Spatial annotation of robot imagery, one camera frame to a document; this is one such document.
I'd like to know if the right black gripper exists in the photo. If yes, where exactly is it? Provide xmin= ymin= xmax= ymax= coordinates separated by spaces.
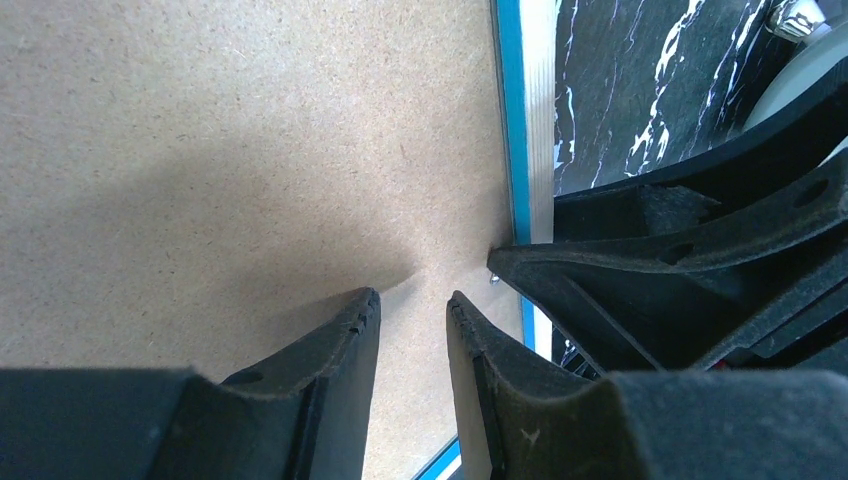
xmin=488 ymin=72 xmax=847 ymax=371

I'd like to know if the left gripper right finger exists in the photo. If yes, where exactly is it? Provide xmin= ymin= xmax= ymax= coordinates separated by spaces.
xmin=446 ymin=292 xmax=847 ymax=479

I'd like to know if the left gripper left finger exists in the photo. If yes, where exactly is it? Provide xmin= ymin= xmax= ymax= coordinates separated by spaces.
xmin=1 ymin=288 xmax=381 ymax=479

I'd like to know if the blue wooden picture frame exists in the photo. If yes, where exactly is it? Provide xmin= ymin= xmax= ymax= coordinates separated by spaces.
xmin=410 ymin=0 xmax=558 ymax=480

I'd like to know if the brown cardboard backing board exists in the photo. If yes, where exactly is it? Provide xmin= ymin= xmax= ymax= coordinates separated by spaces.
xmin=1 ymin=1 xmax=521 ymax=479

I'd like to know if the white cylinder with orange face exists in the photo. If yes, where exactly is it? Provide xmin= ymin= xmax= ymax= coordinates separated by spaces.
xmin=744 ymin=1 xmax=847 ymax=130

